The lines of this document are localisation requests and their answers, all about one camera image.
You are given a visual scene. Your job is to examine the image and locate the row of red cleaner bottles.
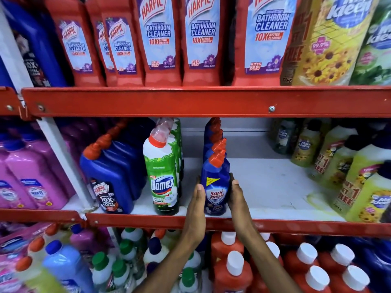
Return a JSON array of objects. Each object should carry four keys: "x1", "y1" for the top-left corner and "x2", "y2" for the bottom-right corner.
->
[{"x1": 44, "y1": 0, "x2": 299, "y2": 87}]

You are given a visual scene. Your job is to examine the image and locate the green white toilet cleaner bottle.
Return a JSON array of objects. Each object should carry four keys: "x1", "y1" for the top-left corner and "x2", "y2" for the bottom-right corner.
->
[
  {"x1": 156, "y1": 118, "x2": 184, "y2": 182},
  {"x1": 143, "y1": 125, "x2": 180, "y2": 216}
]

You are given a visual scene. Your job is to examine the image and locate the long red shelf rail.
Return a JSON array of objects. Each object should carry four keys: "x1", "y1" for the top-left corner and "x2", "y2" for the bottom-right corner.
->
[
  {"x1": 85, "y1": 212, "x2": 391, "y2": 238},
  {"x1": 21, "y1": 85, "x2": 391, "y2": 119}
]

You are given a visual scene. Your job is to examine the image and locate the large blue cleaner bottle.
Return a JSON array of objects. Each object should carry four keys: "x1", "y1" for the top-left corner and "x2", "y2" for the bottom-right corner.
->
[{"x1": 0, "y1": 0, "x2": 69, "y2": 89}]

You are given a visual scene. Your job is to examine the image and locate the large yellow sunflower cleaner bottle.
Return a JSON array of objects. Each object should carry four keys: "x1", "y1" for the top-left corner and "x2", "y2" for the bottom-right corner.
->
[{"x1": 280, "y1": 0, "x2": 381, "y2": 86}]

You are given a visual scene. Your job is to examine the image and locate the large green cleaner bottle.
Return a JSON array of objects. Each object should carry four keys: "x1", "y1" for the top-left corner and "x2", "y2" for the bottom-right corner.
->
[{"x1": 349, "y1": 0, "x2": 391, "y2": 86}]

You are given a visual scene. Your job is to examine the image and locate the light blue cleaner bottle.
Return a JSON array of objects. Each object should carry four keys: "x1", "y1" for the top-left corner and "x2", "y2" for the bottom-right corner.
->
[{"x1": 42, "y1": 240, "x2": 94, "y2": 293}]

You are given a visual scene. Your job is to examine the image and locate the purple blue-capped bottle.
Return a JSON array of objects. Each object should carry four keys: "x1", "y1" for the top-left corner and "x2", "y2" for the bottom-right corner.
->
[{"x1": 69, "y1": 223, "x2": 100, "y2": 258}]

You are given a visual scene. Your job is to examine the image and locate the group of dark blue bottles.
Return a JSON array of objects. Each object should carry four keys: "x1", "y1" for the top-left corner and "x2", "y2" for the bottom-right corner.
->
[{"x1": 348, "y1": 237, "x2": 391, "y2": 293}]

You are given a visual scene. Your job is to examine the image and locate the person's right hand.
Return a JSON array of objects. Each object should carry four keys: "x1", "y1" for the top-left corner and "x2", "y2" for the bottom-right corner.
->
[{"x1": 227, "y1": 179, "x2": 256, "y2": 239}]

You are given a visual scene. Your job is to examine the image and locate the yellow orange-capped bottle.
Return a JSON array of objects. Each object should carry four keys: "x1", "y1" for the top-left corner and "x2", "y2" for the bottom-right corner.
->
[{"x1": 15, "y1": 256, "x2": 66, "y2": 293}]

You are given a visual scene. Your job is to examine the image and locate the group of yellow-green cleaner bottles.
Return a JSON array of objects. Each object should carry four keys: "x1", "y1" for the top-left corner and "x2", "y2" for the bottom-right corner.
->
[{"x1": 269, "y1": 118, "x2": 391, "y2": 224}]

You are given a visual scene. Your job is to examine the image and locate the person's left hand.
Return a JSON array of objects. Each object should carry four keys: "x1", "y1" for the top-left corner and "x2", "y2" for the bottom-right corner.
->
[{"x1": 181, "y1": 184, "x2": 206, "y2": 246}]

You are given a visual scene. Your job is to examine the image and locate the pink refill packets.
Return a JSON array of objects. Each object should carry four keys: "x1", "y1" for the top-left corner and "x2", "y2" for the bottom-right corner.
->
[{"x1": 0, "y1": 222, "x2": 51, "y2": 293}]

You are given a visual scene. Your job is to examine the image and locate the short red shelf rail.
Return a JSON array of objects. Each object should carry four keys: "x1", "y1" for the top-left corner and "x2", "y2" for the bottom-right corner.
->
[
  {"x1": 0, "y1": 86, "x2": 22, "y2": 117},
  {"x1": 0, "y1": 208, "x2": 83, "y2": 224}
]

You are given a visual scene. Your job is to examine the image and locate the group of pink cleaner bottles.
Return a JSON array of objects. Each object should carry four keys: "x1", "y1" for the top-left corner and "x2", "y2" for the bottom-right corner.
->
[{"x1": 0, "y1": 119, "x2": 80, "y2": 210}]

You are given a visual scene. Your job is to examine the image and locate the white shelf upright post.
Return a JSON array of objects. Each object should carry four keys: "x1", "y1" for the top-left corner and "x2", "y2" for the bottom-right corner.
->
[{"x1": 0, "y1": 3, "x2": 96, "y2": 211}]

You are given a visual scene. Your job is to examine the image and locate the group of red white-capped bottles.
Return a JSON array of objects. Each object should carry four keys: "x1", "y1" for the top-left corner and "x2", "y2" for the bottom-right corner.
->
[{"x1": 210, "y1": 231, "x2": 372, "y2": 293}]

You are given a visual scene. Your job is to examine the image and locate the person's right forearm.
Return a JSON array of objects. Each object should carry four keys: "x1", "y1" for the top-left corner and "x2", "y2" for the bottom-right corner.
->
[{"x1": 240, "y1": 227, "x2": 303, "y2": 293}]

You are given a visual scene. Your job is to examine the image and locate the row of dark blue jugs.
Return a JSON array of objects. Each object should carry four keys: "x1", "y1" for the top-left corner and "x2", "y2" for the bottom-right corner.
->
[{"x1": 80, "y1": 118, "x2": 156, "y2": 215}]

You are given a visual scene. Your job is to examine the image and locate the white dark-blue-capped bottle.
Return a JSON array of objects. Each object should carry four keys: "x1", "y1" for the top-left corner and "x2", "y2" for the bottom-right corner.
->
[{"x1": 143, "y1": 237, "x2": 169, "y2": 267}]

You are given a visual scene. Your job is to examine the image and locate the blue toilet cleaner bottle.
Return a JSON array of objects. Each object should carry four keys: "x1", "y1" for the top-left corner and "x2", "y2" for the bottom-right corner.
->
[
  {"x1": 203, "y1": 138, "x2": 230, "y2": 168},
  {"x1": 204, "y1": 118, "x2": 222, "y2": 136},
  {"x1": 204, "y1": 128, "x2": 227, "y2": 151},
  {"x1": 201, "y1": 152, "x2": 231, "y2": 216}
]

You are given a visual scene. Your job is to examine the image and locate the group of white green-capped bottles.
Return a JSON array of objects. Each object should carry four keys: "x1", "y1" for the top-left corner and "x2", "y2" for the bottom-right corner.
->
[{"x1": 91, "y1": 227, "x2": 203, "y2": 293}]

